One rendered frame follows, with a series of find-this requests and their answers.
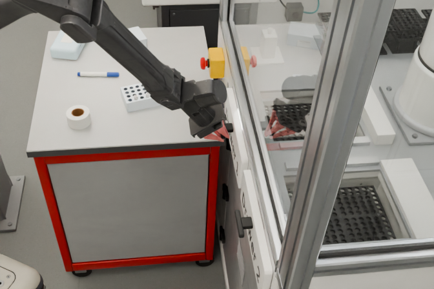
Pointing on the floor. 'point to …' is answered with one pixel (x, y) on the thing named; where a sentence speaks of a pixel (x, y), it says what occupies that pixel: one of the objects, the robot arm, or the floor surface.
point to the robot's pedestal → (10, 199)
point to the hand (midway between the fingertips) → (224, 137)
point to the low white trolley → (124, 162)
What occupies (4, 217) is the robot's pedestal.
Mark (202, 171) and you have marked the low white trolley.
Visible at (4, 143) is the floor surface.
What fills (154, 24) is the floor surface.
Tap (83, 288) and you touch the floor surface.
